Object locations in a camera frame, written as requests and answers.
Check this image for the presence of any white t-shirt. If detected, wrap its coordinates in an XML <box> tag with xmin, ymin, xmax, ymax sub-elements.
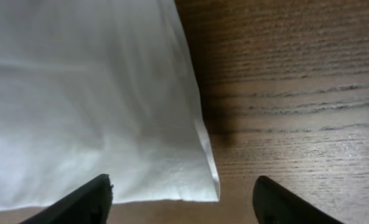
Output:
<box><xmin>0</xmin><ymin>0</ymin><xmax>220</xmax><ymax>211</ymax></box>

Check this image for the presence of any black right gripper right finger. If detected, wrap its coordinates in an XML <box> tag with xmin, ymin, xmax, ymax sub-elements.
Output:
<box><xmin>252</xmin><ymin>175</ymin><xmax>342</xmax><ymax>224</ymax></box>

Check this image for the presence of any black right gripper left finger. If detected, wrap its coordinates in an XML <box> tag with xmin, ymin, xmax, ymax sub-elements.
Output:
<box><xmin>20</xmin><ymin>174</ymin><xmax>113</xmax><ymax>224</ymax></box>

